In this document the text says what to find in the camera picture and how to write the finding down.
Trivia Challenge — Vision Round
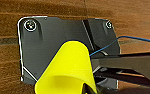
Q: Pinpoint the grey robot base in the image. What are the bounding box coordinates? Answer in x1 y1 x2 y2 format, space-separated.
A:
16 15 122 91

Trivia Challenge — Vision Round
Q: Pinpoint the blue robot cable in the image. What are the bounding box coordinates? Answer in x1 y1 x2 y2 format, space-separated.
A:
89 34 150 58

